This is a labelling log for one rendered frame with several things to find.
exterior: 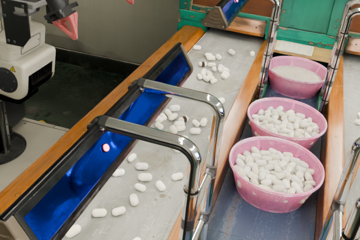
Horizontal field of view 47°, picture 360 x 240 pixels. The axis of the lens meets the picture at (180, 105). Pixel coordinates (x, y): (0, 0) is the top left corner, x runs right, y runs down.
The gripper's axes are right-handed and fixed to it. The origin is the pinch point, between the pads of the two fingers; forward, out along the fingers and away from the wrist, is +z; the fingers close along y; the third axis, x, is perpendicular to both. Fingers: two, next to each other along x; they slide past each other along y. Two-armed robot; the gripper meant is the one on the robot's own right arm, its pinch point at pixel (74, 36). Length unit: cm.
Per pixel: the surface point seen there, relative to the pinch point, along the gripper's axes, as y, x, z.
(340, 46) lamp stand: 37, -71, 38
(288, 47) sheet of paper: 85, -46, 48
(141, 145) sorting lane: -10.6, -12.2, 35.2
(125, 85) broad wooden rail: 18.4, 2.4, 24.9
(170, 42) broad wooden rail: 68, 1, 26
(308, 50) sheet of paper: 86, -54, 53
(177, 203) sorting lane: -30, -27, 43
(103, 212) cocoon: -41, -15, 35
